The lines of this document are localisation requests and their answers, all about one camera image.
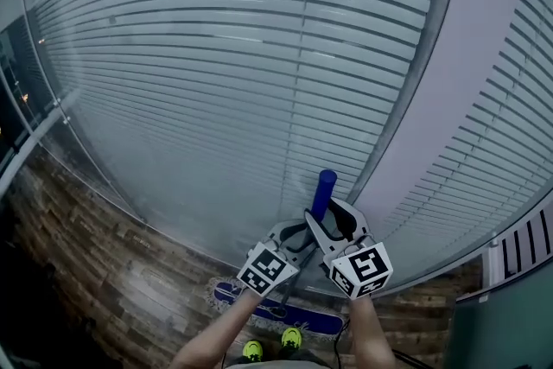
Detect white venetian blinds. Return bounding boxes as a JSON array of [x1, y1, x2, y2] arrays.
[[0, 0, 553, 299]]

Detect yellow-green sneaker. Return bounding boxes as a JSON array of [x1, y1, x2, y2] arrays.
[[241, 340, 265, 365], [280, 326, 304, 352]]

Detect white printed T-shirt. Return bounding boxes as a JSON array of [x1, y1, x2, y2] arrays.
[[224, 360, 333, 369]]

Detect person's left forearm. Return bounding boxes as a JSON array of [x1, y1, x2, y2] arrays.
[[170, 291, 265, 369]]

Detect dark wooden stair railing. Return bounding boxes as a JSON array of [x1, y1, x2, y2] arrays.
[[499, 207, 553, 280]]

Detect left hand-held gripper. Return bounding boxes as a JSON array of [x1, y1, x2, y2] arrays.
[[236, 219, 321, 297]]

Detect blue mop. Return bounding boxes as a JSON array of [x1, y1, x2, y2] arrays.
[[205, 169, 347, 343]]

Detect person's right forearm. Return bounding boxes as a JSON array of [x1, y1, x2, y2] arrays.
[[346, 296, 397, 369]]

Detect frosted glass panel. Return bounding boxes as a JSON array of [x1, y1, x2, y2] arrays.
[[444, 271, 553, 369]]

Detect dark glass door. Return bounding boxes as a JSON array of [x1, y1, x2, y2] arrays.
[[0, 15, 60, 182]]

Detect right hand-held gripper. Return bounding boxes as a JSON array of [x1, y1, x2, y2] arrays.
[[303, 198, 395, 301]]

